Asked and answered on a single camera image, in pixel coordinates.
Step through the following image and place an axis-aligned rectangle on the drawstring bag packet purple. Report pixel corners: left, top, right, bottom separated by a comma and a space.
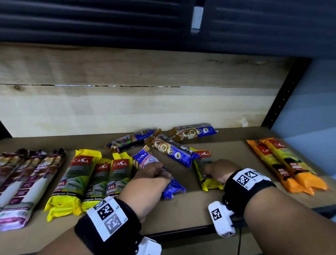
0, 149, 29, 184
0, 148, 67, 232
0, 150, 48, 208

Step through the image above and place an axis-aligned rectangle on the person's right hand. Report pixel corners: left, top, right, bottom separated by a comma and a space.
203, 159, 242, 184

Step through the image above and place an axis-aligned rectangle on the person's left hand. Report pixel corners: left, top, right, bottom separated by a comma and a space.
118, 162, 173, 222

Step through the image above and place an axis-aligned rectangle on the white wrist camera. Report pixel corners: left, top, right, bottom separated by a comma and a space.
208, 201, 236, 238
135, 236, 162, 255

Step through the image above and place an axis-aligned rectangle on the black metal wooden shelf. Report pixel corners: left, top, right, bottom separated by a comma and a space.
0, 0, 336, 255

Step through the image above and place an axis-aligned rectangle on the orange Casa 60L packet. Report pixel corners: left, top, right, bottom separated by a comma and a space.
260, 137, 329, 191
246, 139, 315, 196

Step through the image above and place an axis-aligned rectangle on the person's right forearm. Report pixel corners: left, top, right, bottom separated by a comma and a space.
243, 194, 336, 255

